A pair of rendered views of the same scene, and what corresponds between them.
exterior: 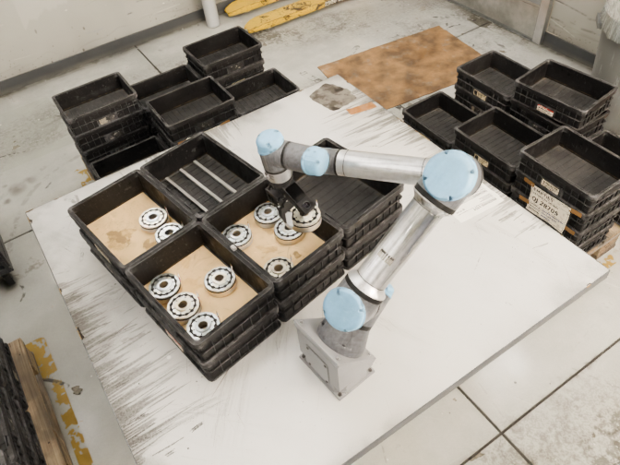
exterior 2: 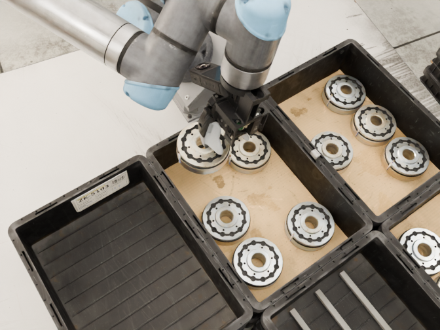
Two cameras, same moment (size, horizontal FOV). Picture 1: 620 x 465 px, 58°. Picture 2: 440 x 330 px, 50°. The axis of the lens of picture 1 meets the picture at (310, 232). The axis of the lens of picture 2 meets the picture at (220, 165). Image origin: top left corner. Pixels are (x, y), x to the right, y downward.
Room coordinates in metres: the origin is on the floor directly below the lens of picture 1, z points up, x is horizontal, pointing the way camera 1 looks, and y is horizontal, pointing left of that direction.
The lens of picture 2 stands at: (1.68, 0.02, 1.79)
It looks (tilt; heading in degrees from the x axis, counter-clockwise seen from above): 62 degrees down; 177
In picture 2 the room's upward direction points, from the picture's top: 8 degrees clockwise
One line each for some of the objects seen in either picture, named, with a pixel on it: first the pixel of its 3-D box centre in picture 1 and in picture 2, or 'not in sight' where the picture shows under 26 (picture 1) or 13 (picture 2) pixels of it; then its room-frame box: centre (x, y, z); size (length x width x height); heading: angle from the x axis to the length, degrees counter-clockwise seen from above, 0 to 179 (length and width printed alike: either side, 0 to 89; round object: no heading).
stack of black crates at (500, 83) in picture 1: (495, 98); not in sight; (2.67, -1.16, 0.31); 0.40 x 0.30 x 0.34; 29
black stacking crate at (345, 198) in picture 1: (336, 192); (130, 278); (1.46, -0.11, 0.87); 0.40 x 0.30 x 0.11; 38
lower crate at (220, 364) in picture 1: (208, 308); not in sight; (1.09, 0.36, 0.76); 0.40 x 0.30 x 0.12; 38
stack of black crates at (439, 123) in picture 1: (443, 132); not in sight; (2.48, -0.81, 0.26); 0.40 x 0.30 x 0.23; 29
